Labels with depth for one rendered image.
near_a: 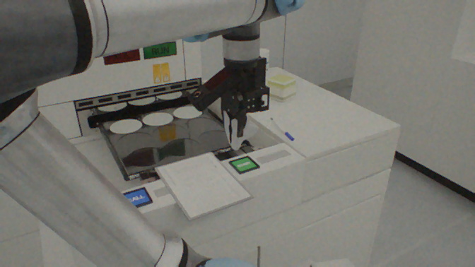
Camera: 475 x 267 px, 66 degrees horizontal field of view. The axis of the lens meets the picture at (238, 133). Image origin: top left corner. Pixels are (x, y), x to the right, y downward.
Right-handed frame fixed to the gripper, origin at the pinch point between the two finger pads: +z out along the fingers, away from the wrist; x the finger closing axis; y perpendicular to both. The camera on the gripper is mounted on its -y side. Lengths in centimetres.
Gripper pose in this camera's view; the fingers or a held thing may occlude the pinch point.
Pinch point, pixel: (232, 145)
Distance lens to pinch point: 82.8
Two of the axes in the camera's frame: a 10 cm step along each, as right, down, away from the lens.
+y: 8.7, -2.4, 4.4
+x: -5.0, -4.1, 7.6
